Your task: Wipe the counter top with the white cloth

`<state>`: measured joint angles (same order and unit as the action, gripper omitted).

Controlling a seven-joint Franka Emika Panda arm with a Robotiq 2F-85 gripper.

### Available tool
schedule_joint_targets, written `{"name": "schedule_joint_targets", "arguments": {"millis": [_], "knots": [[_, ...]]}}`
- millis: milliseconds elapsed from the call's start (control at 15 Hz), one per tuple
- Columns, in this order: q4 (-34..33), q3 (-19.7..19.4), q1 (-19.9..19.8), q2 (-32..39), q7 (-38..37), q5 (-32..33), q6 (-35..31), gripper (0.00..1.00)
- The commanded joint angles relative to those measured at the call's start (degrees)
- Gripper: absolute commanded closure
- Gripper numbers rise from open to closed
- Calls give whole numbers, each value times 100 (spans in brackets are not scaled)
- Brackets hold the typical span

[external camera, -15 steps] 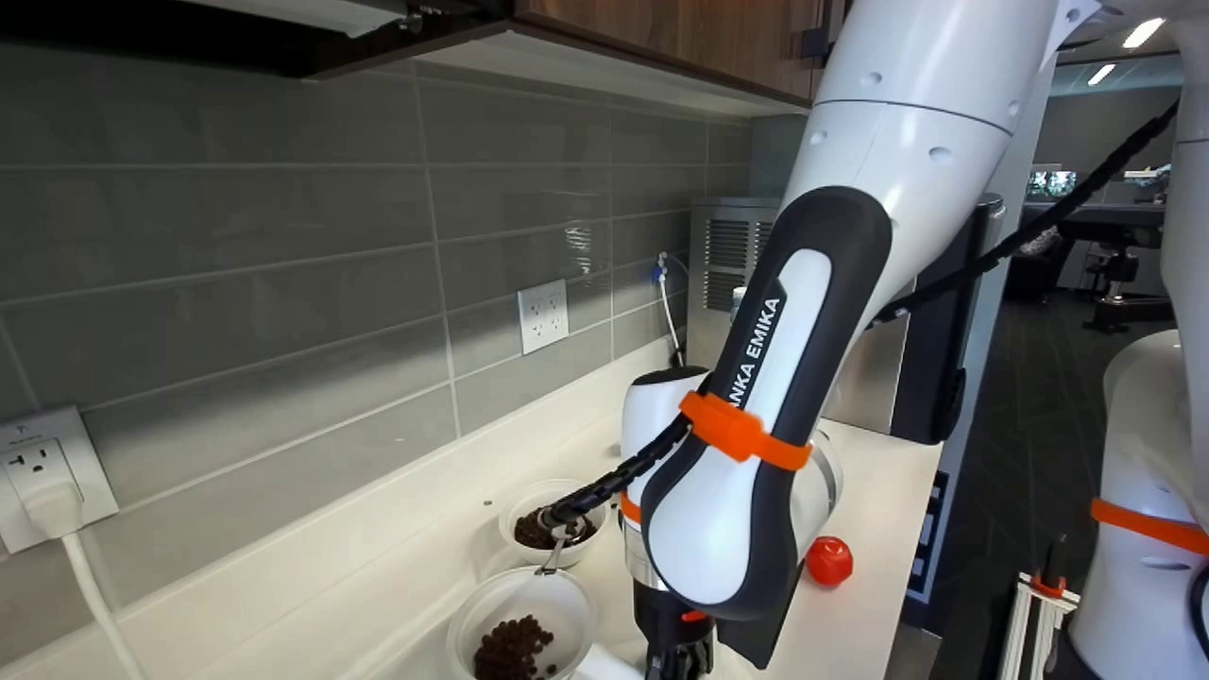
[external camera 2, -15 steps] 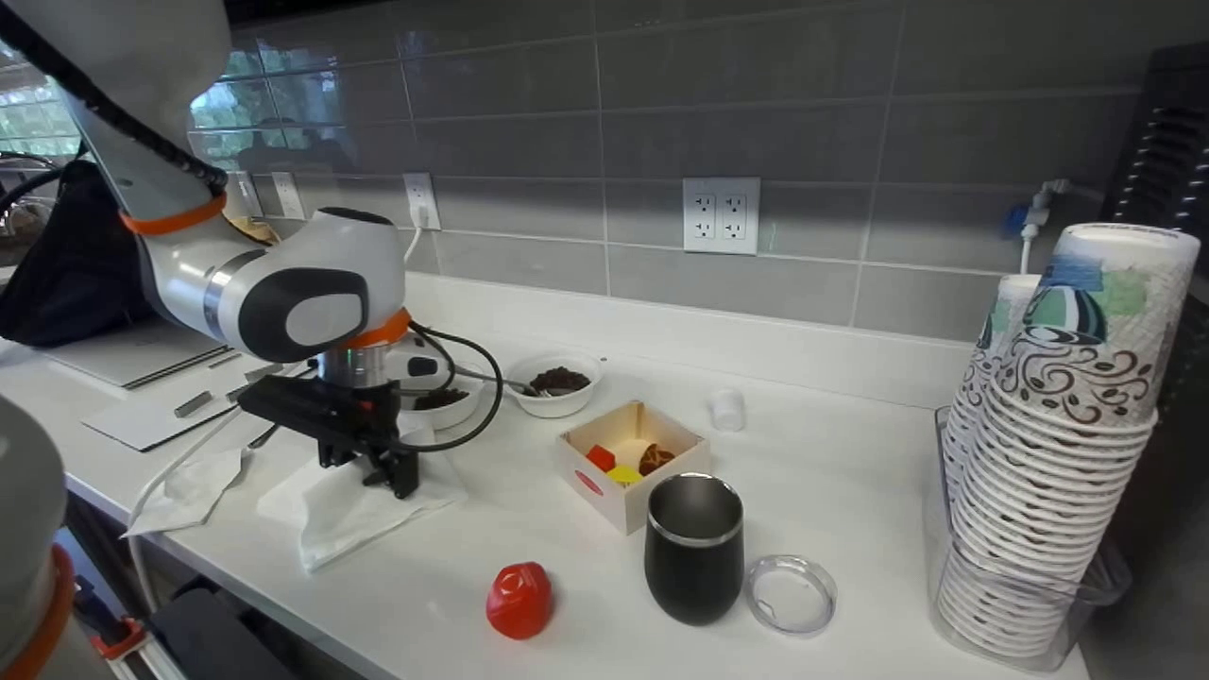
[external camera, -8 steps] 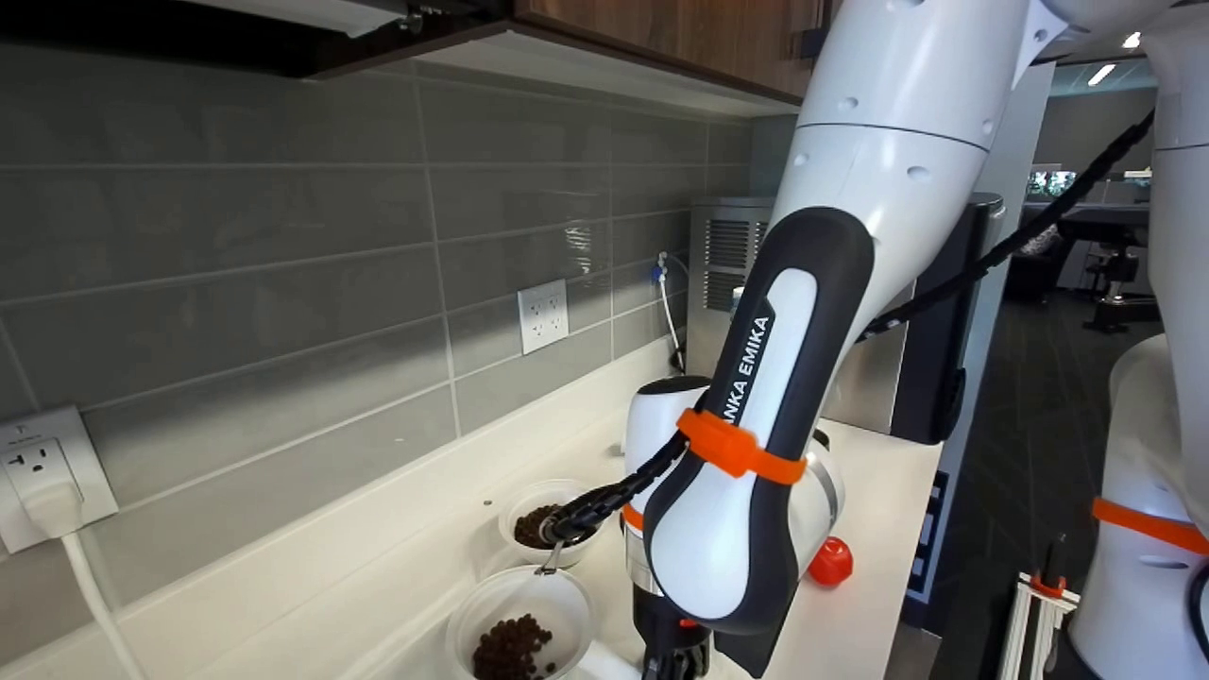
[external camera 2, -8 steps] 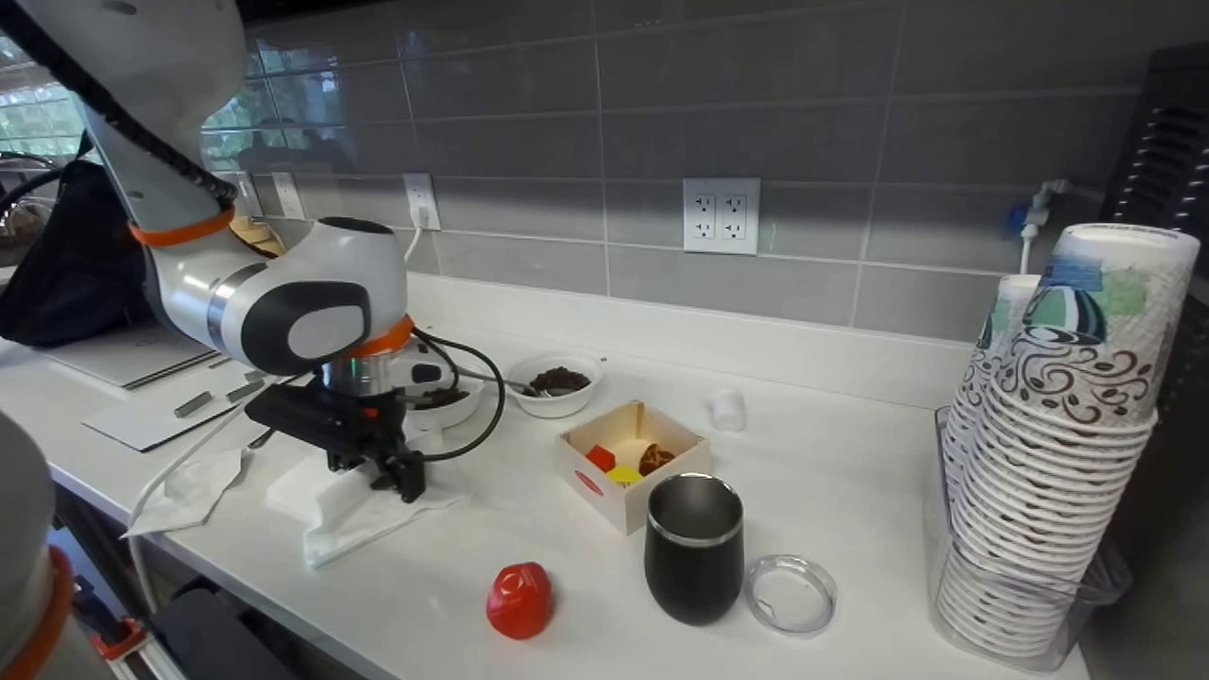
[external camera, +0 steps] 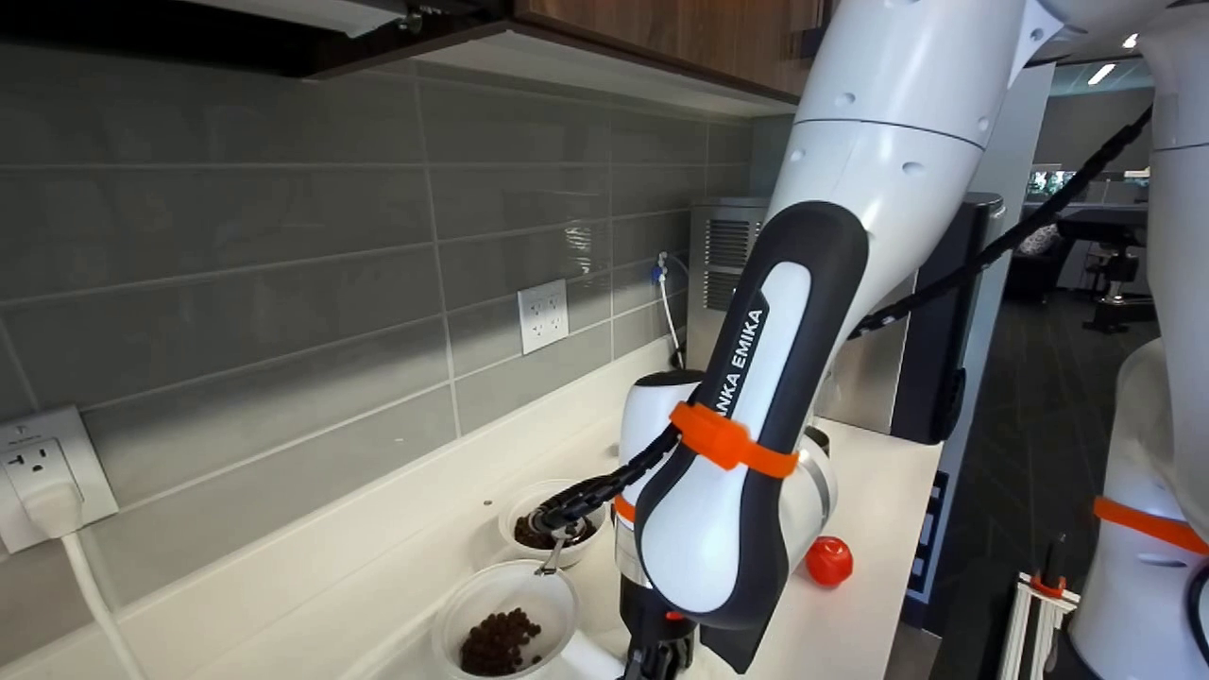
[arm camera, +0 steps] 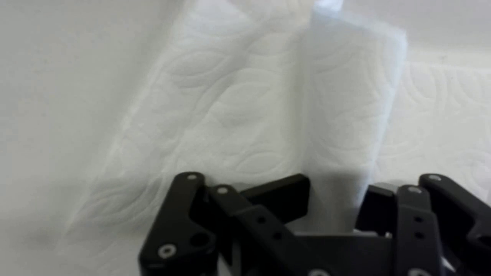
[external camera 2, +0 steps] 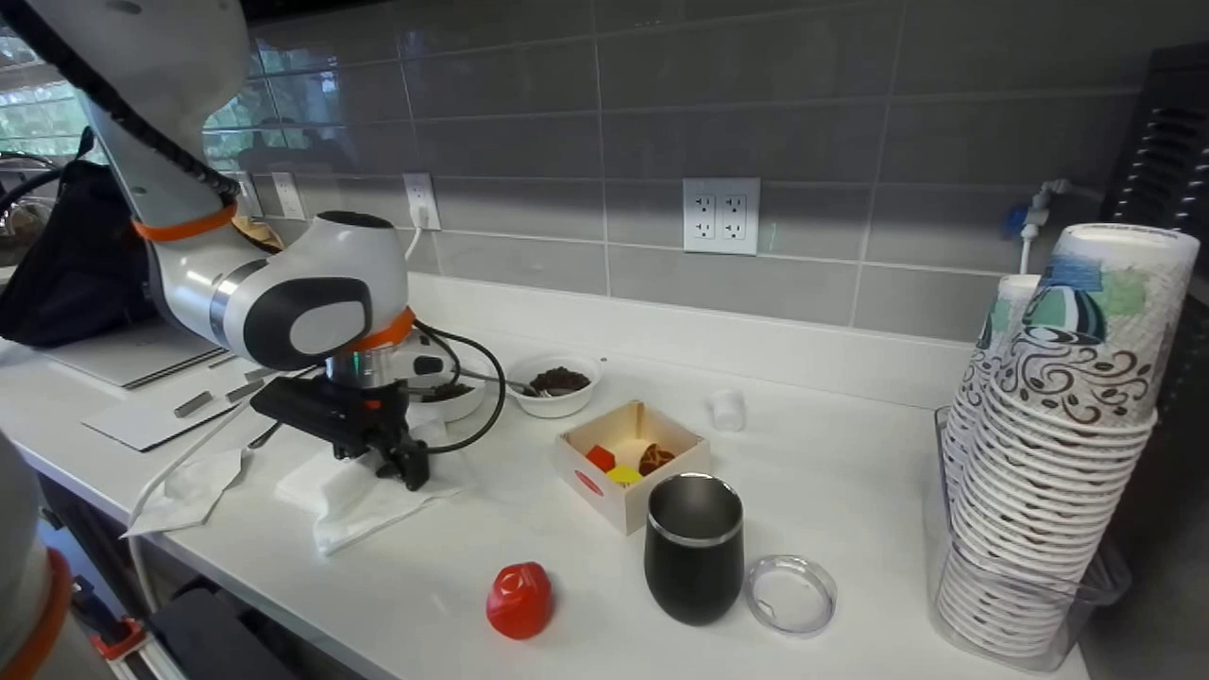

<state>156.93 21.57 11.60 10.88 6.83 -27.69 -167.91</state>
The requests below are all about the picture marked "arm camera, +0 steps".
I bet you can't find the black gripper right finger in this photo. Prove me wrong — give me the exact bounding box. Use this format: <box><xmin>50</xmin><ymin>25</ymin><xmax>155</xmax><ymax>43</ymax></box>
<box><xmin>354</xmin><ymin>172</ymin><xmax>491</xmax><ymax>276</ymax></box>

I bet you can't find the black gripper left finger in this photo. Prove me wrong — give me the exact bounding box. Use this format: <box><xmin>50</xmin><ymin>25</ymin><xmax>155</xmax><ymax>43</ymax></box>
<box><xmin>138</xmin><ymin>170</ymin><xmax>328</xmax><ymax>276</ymax></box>

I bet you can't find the white paper towel cloth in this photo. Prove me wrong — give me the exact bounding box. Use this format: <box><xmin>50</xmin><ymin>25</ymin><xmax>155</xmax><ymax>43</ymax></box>
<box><xmin>55</xmin><ymin>0</ymin><xmax>491</xmax><ymax>258</ymax></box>

